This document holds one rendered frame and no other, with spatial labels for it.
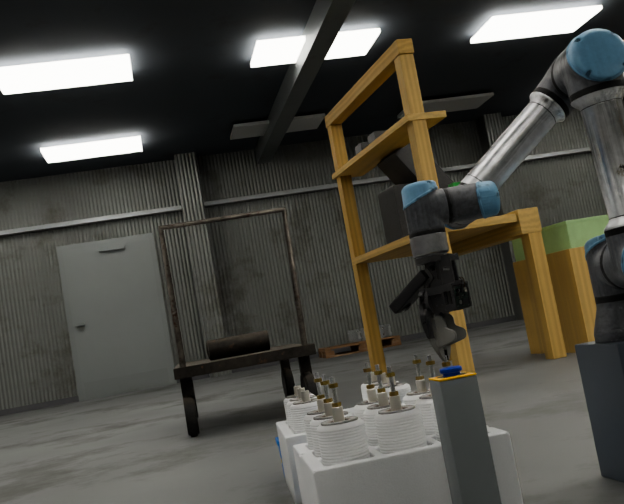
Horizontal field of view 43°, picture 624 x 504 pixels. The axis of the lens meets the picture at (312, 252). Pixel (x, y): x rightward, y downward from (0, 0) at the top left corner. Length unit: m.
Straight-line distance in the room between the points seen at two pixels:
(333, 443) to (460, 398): 0.28
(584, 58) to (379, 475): 0.92
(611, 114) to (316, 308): 10.04
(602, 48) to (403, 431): 0.86
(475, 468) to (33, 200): 10.60
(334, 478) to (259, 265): 10.06
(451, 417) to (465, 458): 0.07
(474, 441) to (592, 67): 0.78
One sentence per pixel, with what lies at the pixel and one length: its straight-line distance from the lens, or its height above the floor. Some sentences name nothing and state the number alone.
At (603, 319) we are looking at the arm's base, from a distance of 1.83.
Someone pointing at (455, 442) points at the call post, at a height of 0.20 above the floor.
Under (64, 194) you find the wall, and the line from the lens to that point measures 11.69.
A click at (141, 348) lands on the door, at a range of 11.34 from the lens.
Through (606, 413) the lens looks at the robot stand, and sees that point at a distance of 1.86.
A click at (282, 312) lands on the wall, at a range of 11.50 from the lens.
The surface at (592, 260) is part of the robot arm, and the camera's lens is 1.83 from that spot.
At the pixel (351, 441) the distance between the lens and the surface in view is 1.56.
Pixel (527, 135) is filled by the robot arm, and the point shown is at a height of 0.77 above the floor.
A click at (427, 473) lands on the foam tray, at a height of 0.13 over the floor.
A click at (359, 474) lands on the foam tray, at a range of 1.54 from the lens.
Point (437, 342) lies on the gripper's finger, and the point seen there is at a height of 0.37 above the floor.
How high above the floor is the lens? 0.44
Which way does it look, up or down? 5 degrees up
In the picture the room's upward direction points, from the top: 10 degrees counter-clockwise
